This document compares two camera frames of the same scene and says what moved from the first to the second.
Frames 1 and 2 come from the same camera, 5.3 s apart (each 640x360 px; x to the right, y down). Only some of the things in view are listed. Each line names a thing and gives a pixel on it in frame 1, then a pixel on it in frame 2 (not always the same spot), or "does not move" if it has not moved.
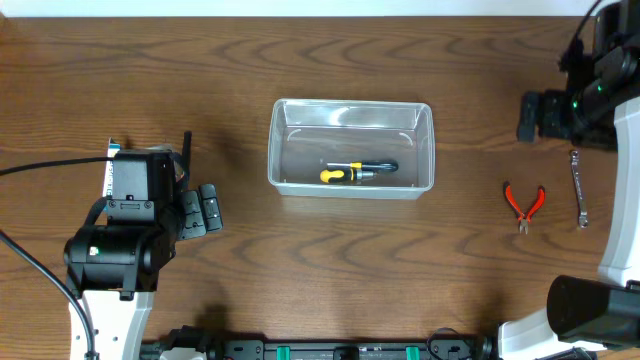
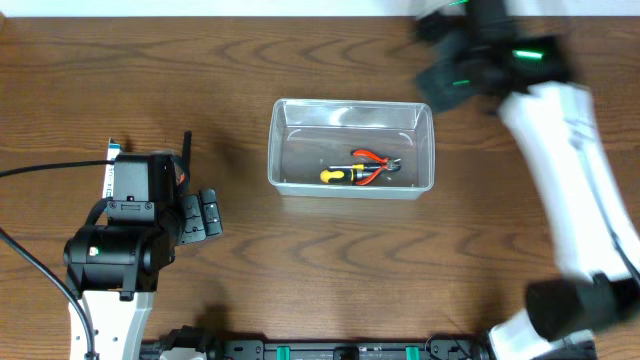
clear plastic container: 350,149 does not move
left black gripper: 189,213 does not move
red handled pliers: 522,218 -> 387,163
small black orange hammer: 186,156 does not move
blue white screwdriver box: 113,148 does not move
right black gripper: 552,115 -> 445,85
